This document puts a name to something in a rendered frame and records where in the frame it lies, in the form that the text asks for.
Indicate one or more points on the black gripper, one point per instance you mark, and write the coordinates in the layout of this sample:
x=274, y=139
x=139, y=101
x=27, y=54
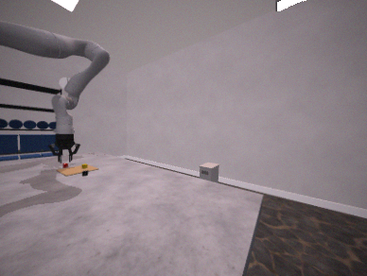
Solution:
x=64, y=141

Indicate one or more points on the tan square mat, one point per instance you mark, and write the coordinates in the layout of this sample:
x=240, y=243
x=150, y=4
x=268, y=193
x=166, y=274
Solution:
x=75, y=170

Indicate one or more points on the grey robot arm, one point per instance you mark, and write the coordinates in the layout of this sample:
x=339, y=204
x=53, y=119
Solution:
x=51, y=45

